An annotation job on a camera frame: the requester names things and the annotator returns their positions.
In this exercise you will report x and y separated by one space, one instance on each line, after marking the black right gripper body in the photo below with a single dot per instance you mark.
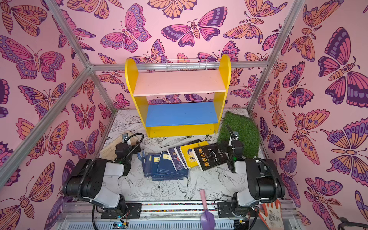
234 144

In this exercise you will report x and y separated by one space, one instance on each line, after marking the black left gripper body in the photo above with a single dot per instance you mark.
122 147

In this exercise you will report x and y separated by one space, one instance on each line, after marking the black book with yellow title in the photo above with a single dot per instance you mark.
210 156

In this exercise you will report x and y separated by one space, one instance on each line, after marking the navy book with yellow label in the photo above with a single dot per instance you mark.
166 166

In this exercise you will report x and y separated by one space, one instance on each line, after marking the yellow book with cartoon figure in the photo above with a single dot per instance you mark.
189 153

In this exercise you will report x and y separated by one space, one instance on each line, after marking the dark purple book with figure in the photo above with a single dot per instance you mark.
181 157

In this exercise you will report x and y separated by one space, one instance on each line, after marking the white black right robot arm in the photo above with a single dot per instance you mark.
263 181

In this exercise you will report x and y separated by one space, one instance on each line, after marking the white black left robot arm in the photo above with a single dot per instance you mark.
86 182

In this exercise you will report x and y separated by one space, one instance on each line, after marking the navy book bottom left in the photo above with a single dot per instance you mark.
146 163

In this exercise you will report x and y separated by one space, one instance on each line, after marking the green artificial grass mat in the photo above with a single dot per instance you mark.
247 130

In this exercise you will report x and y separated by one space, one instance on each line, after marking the navy book yellow label middle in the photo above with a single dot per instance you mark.
159 176

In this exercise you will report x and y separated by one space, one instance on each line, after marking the yellow shelf with coloured boards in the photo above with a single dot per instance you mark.
179 119

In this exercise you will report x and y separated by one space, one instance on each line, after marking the orange and white work glove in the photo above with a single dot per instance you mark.
271 215

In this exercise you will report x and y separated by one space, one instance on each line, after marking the small green circuit board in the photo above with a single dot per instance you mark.
118 225

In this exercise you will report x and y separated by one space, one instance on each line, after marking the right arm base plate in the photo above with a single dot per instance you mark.
229 210

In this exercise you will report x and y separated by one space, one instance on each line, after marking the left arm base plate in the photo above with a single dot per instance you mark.
129 211

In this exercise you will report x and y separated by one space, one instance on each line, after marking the purple trowel with pink handle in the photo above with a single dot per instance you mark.
207 219

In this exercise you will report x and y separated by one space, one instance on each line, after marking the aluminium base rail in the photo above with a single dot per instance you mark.
162 215

